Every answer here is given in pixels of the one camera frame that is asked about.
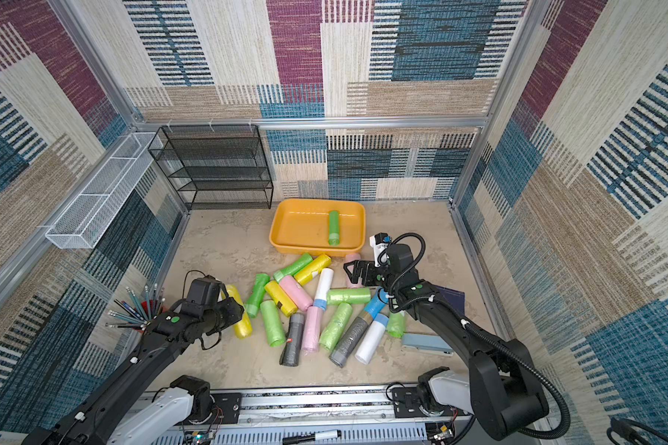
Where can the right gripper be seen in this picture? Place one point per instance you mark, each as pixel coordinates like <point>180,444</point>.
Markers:
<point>368,273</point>

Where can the thin dark green roll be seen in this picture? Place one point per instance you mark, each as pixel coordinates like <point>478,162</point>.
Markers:
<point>334,228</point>

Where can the light green roll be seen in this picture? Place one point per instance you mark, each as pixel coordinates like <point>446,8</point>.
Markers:
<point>396,326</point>
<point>333,331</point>
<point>351,296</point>

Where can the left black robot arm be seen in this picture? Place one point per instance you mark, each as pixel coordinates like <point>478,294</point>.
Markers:
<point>206,310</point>

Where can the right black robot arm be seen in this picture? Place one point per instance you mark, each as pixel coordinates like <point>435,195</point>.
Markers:
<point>507,393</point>

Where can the pink roll near box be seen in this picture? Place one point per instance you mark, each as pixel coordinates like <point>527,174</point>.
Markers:
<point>349,265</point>

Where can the yellow roll near box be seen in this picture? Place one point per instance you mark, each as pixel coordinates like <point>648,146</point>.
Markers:
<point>313,269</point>

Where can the white roll blue end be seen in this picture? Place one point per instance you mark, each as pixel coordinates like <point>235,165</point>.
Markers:
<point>323,286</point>

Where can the grey roll right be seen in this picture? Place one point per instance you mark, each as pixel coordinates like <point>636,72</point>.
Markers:
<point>350,339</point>

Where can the pink roll lower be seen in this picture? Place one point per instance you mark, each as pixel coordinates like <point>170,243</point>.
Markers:
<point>312,329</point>

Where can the pink roll centre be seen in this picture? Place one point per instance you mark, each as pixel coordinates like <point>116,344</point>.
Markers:
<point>296,293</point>

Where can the white roll lower right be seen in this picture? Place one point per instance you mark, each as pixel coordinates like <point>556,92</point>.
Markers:
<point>371,339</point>

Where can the yellow plastic storage box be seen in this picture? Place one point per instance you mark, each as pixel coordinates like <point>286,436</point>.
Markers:
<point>302,225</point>

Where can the small yellow roll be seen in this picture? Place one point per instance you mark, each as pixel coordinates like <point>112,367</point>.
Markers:
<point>281,298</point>

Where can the dark green roll left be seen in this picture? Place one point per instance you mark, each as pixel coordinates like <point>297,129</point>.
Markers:
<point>253,303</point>

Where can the dark grey roll left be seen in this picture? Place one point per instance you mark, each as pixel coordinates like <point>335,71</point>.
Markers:
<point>290,356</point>

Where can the light blue stapler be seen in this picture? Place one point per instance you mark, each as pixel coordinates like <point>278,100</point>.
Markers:
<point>426,343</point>

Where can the dark blue notebook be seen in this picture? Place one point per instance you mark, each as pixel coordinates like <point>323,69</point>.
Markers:
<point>455,298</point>

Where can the black marker pen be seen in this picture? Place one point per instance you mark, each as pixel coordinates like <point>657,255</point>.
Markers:
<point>313,437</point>

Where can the black mesh shelf rack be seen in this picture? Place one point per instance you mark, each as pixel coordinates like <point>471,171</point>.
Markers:
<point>214,167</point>

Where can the red pencil cup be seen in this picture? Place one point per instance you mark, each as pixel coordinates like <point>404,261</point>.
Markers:
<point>135,308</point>

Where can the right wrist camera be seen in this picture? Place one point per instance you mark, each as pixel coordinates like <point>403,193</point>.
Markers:
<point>379,243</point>

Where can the white wire wall basket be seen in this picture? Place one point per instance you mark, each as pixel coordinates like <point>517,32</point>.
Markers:
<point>85,221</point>

